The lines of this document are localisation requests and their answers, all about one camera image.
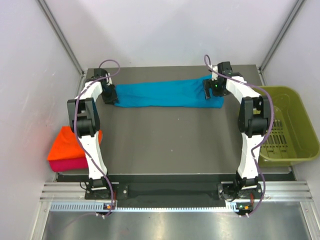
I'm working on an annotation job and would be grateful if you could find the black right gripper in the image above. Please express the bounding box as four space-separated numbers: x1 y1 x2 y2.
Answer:
202 77 230 101

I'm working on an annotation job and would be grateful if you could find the blue t shirt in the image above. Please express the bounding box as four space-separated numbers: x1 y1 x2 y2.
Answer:
115 75 224 109

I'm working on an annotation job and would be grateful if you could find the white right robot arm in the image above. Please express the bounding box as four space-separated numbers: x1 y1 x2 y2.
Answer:
203 55 273 199

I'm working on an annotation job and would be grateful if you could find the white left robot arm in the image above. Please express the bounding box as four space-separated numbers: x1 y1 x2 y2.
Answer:
67 68 118 201

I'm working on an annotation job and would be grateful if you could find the orange folded t shirt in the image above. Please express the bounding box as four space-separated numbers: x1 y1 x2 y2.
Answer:
47 126 103 163

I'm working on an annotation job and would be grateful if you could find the pink folded t shirt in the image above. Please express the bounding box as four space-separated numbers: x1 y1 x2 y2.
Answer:
49 157 88 173

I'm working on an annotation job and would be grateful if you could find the olive green plastic basket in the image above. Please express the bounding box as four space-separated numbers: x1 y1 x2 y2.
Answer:
258 86 320 167

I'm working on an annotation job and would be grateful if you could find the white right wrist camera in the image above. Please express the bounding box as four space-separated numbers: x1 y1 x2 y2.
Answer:
211 65 219 81

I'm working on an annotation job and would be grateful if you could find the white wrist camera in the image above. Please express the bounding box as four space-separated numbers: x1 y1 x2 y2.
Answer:
105 72 113 86
211 65 219 81

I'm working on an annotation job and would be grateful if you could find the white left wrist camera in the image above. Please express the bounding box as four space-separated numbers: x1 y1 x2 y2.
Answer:
105 72 113 86

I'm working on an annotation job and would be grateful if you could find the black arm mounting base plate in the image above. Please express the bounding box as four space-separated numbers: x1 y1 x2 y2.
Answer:
55 172 266 208

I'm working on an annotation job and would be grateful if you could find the aluminium frame rail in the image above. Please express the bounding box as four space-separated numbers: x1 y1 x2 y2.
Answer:
39 181 91 202

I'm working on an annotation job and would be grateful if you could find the grey slotted cable duct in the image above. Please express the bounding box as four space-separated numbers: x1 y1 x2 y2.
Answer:
49 201 249 213

